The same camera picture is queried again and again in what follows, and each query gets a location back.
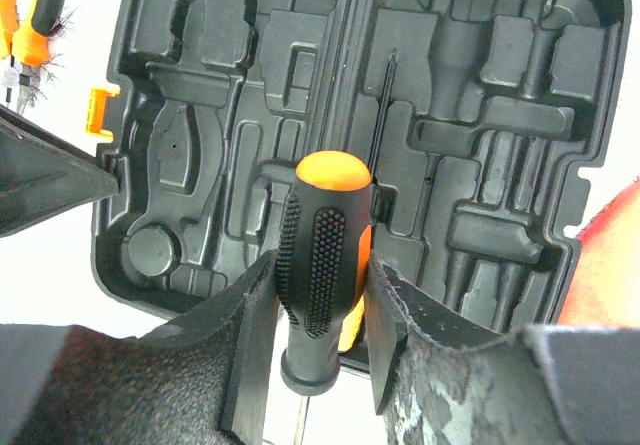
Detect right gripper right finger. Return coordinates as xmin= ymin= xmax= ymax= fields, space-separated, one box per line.
xmin=364 ymin=254 xmax=639 ymax=444

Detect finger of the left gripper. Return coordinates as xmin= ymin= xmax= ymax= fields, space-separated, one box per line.
xmin=0 ymin=106 xmax=119 ymax=237

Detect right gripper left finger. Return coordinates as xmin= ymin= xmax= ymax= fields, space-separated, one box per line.
xmin=1 ymin=252 xmax=278 ymax=444

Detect black orange handle screwdriver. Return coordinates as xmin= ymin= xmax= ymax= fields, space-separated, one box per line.
xmin=275 ymin=150 xmax=372 ymax=396

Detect black plastic tool case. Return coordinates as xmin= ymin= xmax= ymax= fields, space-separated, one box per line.
xmin=91 ymin=0 xmax=632 ymax=333

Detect large orange screwdriver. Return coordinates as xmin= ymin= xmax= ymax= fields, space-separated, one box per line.
xmin=368 ymin=49 xmax=397 ymax=175

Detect orange long-nose pliers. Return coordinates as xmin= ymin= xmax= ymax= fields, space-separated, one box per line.
xmin=1 ymin=0 xmax=65 ymax=114

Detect red cloth bag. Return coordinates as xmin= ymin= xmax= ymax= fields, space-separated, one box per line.
xmin=558 ymin=181 xmax=639 ymax=328

